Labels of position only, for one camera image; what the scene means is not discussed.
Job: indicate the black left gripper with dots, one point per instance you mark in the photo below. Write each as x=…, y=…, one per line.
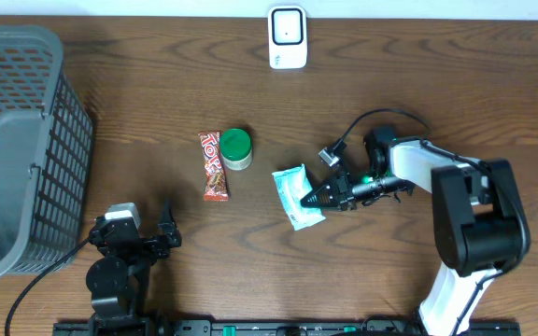
x=169, y=236

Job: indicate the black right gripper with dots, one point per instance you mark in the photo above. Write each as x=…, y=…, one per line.
x=343, y=197

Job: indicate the light teal snack packet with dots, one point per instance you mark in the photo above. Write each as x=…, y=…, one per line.
x=292, y=185

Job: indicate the red Top chocolate bar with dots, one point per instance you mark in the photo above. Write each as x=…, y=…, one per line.
x=216, y=186

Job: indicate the green lid jar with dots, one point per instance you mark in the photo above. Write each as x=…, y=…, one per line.
x=236, y=149

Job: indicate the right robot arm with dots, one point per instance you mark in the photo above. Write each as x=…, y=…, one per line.
x=480, y=230

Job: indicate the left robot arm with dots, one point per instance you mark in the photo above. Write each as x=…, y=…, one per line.
x=119, y=281

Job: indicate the white barcode scanner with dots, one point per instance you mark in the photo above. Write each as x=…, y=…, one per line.
x=287, y=37

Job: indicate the grey plastic mesh basket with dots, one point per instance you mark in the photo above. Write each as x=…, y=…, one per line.
x=46, y=141

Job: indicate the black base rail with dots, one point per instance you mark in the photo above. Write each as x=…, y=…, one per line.
x=375, y=325

